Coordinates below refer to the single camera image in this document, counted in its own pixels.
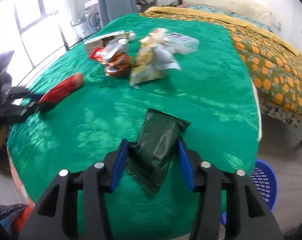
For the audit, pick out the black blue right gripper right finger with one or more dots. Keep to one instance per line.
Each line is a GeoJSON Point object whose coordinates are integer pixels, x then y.
{"type": "Point", "coordinates": [247, 213]}

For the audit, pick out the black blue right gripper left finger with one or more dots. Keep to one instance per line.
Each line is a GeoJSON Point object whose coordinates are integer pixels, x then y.
{"type": "Point", "coordinates": [55, 214]}

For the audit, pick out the cream pillow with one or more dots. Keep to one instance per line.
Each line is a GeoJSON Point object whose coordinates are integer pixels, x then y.
{"type": "Point", "coordinates": [245, 8]}

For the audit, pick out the red snack wrapper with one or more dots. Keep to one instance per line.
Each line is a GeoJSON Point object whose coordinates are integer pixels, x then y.
{"type": "Point", "coordinates": [63, 89]}

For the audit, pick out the red and dark clothing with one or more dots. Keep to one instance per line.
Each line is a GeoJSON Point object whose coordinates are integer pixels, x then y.
{"type": "Point", "coordinates": [12, 219]}

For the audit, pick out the blue plastic trash basket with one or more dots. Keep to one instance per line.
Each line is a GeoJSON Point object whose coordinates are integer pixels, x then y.
{"type": "Point", "coordinates": [264, 178]}

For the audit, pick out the white green cardboard box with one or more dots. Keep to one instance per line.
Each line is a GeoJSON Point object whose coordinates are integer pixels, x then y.
{"type": "Point", "coordinates": [101, 41]}

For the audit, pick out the clear plastic storage box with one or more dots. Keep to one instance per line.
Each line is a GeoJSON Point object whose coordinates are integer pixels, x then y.
{"type": "Point", "coordinates": [183, 44]}

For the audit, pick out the crumpled red plastic wrapper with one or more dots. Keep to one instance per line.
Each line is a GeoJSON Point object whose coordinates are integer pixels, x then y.
{"type": "Point", "coordinates": [97, 54]}

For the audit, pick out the orange pumpkin pattern quilt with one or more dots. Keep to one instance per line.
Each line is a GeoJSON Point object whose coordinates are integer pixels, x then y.
{"type": "Point", "coordinates": [275, 66]}

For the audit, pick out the dark green plastic bag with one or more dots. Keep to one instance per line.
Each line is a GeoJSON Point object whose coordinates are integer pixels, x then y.
{"type": "Point", "coordinates": [150, 155]}

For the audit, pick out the orange white snack packet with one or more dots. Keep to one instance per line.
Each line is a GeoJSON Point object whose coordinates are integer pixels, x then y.
{"type": "Point", "coordinates": [157, 35]}

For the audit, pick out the washing machine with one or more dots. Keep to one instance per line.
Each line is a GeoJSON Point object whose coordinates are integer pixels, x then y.
{"type": "Point", "coordinates": [92, 14]}

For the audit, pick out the wooden bed frame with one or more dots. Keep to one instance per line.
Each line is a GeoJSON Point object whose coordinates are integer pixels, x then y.
{"type": "Point", "coordinates": [282, 129]}

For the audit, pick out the small silver foil wrapper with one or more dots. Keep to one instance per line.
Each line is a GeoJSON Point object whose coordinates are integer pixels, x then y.
{"type": "Point", "coordinates": [131, 36]}

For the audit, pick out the yellow white chip bag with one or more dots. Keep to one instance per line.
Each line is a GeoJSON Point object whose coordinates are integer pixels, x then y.
{"type": "Point", "coordinates": [152, 63]}

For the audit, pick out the green embroidered bedspread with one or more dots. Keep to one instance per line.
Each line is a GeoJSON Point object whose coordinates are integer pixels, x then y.
{"type": "Point", "coordinates": [212, 90]}

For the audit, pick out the crushed orange drink can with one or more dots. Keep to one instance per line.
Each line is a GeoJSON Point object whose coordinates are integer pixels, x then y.
{"type": "Point", "coordinates": [115, 59]}

